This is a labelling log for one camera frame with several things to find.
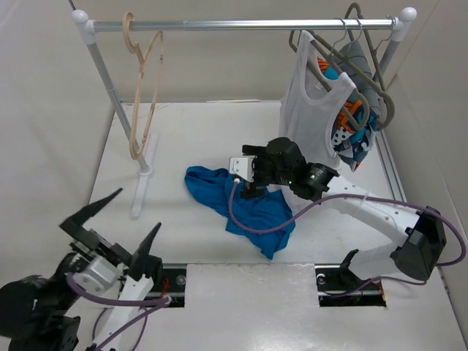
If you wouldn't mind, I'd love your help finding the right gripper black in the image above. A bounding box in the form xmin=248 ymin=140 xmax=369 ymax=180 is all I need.
xmin=240 ymin=145 xmax=293 ymax=198

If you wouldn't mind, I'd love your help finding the blue t shirt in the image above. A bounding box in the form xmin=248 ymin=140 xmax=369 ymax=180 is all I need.
xmin=184 ymin=166 xmax=295 ymax=260

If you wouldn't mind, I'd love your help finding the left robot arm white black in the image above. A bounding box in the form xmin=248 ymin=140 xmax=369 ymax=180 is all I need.
xmin=1 ymin=192 xmax=172 ymax=350

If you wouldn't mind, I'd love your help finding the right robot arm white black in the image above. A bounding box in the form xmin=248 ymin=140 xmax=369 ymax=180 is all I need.
xmin=229 ymin=137 xmax=447 ymax=288

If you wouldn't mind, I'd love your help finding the grey velvet hanger front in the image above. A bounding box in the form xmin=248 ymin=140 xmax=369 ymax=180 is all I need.
xmin=288 ymin=29 xmax=374 ymax=131

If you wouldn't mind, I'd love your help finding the grey velvet hanger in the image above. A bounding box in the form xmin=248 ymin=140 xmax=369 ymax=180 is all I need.
xmin=344 ymin=2 xmax=397 ymax=98
xmin=288 ymin=29 xmax=374 ymax=131
xmin=307 ymin=3 xmax=404 ymax=131

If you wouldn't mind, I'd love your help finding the grey velvet hanger middle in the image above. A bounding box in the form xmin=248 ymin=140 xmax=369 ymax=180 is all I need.
xmin=307 ymin=3 xmax=404 ymax=131

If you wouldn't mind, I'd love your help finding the grey velvet hanger rear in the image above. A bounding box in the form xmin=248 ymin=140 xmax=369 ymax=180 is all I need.
xmin=344 ymin=2 xmax=397 ymax=98

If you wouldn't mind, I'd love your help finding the white mesh tank top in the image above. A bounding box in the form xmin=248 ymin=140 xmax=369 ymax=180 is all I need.
xmin=279 ymin=31 xmax=356 ymax=169

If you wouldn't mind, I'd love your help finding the colourful patterned garment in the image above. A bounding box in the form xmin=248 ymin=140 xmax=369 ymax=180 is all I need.
xmin=317 ymin=58 xmax=380 ymax=172

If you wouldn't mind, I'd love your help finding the grey garment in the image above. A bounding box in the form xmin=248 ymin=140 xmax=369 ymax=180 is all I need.
xmin=336 ymin=40 xmax=381 ymax=121

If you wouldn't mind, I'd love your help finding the silver clothes rack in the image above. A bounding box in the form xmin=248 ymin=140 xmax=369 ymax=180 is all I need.
xmin=72 ymin=7 xmax=418 ymax=219

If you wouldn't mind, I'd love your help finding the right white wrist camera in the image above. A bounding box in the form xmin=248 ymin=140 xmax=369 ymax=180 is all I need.
xmin=228 ymin=156 xmax=254 ymax=183

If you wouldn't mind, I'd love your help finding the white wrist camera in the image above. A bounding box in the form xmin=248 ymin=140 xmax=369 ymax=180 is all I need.
xmin=73 ymin=256 xmax=121 ymax=295
xmin=228 ymin=156 xmax=254 ymax=183

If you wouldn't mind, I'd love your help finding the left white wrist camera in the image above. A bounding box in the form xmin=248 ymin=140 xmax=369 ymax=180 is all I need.
xmin=73 ymin=256 xmax=121 ymax=295

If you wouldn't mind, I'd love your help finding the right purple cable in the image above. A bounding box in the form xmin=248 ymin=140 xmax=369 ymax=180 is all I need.
xmin=227 ymin=177 xmax=468 ymax=282

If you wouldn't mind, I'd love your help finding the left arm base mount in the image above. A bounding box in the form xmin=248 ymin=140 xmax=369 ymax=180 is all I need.
xmin=146 ymin=264 xmax=187 ymax=308

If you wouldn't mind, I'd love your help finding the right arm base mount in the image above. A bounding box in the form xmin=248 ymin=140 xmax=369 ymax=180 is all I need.
xmin=314 ymin=265 xmax=387 ymax=307

